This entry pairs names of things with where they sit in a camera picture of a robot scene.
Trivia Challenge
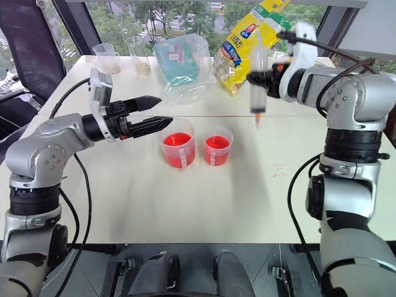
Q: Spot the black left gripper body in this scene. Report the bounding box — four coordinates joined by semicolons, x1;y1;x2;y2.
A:
103;100;134;141

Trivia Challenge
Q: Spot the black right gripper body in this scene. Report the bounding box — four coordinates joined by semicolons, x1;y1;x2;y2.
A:
265;59;292;100

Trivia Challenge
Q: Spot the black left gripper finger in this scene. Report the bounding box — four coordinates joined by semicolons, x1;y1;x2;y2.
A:
126;116;174;139
123;95;163;114

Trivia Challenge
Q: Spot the clear plastic syringe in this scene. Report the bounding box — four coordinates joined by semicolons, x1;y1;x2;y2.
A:
249;29;269;129

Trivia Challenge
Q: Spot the large clear cup red liquid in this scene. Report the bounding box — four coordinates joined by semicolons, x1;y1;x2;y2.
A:
156;117;196;170

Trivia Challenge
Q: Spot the tall clear plastic cup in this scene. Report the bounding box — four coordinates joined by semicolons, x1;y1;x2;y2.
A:
126;36;152;77

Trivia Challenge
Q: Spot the small clear cup red liquid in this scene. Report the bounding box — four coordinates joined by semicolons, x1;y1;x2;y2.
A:
202;125;233;167

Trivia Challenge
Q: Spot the yellow snack bag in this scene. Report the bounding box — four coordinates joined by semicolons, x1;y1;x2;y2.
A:
212;0;293;97

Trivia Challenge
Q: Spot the teal printed box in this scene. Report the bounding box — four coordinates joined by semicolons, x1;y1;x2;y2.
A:
154;38;199;85

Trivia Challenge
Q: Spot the clear plastic bag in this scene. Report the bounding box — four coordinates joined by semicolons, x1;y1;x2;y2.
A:
153;33;217;101

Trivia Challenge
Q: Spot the black office chair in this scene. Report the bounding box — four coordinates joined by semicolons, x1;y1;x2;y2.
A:
0;0;67;143

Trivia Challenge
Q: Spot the dark grey rounded shape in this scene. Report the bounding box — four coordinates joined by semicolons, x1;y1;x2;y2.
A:
213;250;256;297
128;252;181;297

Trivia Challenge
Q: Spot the black table leg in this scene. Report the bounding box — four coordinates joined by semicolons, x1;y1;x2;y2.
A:
101;244;128;297
278;244;310;297

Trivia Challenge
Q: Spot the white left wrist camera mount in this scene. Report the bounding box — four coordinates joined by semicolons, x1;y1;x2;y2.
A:
88;67;118;142

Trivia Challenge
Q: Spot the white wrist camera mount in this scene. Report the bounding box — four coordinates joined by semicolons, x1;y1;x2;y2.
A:
280;21;318;103
88;67;118;142

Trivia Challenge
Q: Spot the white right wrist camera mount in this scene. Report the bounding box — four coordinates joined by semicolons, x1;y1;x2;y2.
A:
280;21;318;103

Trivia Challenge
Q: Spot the clear measuring cup with handle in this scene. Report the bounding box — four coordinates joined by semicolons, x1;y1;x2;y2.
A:
92;43;121;75

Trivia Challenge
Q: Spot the dark window frame post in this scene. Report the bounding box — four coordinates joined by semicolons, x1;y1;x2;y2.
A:
51;0;103;57
315;5;343;57

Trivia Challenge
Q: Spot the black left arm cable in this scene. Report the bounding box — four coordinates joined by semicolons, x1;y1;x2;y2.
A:
48;77;93;297

